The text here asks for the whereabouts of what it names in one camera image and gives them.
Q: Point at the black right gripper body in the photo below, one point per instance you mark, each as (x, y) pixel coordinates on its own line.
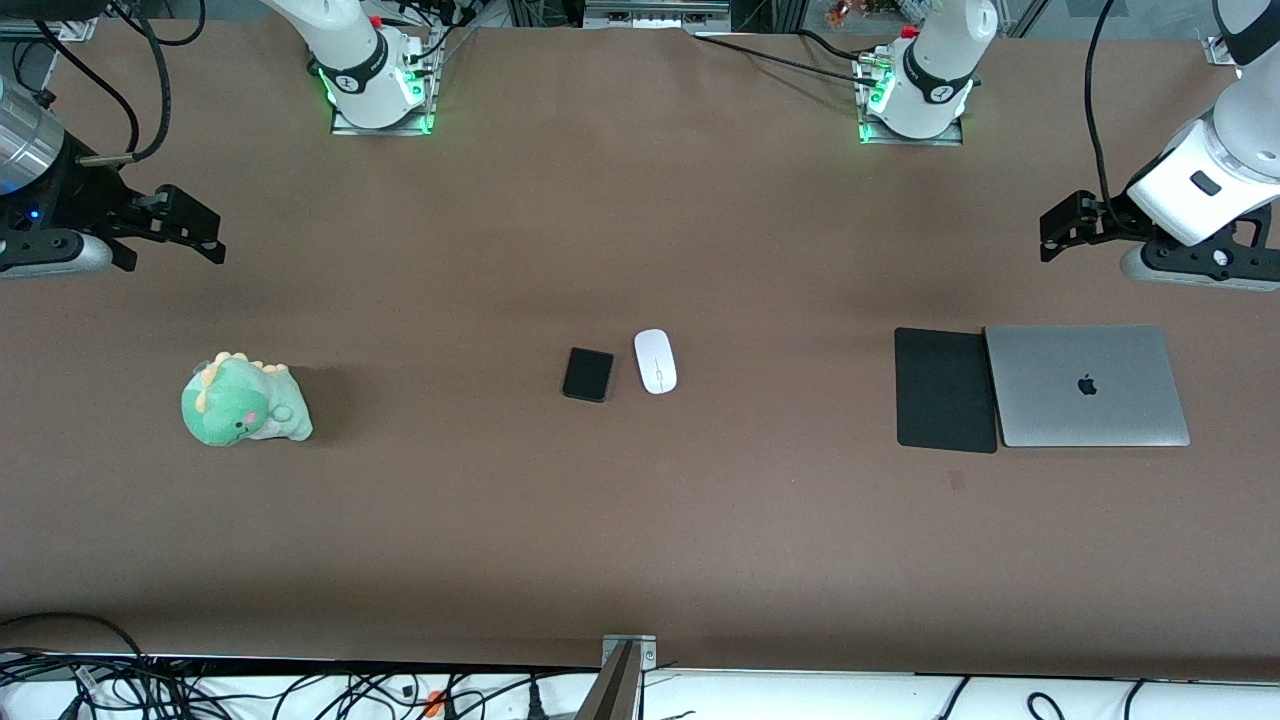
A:
(82, 195)

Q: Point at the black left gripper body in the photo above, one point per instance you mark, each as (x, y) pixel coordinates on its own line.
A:
(1113, 222)

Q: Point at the white computer mouse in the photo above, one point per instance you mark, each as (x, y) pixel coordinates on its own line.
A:
(655, 362)

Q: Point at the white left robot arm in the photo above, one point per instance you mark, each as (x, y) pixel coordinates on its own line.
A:
(940, 70)

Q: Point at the black mouse pad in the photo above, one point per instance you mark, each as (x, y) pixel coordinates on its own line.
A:
(945, 390)

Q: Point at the black phone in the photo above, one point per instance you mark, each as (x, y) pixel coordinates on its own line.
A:
(588, 374)

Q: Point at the green dinosaur plush toy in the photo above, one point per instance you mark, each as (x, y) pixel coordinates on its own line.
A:
(240, 405)

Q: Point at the silver laptop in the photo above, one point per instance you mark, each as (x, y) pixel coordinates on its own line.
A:
(1060, 400)

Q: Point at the orange connector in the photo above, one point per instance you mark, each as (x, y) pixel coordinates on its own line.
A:
(435, 703)

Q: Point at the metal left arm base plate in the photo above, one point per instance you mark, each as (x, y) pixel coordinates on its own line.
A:
(950, 136)

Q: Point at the aluminium frame post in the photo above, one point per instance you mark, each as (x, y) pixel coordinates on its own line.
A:
(1220, 50)

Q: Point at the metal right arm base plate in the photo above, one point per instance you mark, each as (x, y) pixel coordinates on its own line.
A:
(422, 120)

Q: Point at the grey metal rail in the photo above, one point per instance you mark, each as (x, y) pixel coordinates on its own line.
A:
(655, 15)

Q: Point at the metal bracket with beam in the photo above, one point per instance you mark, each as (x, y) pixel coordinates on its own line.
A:
(615, 690)

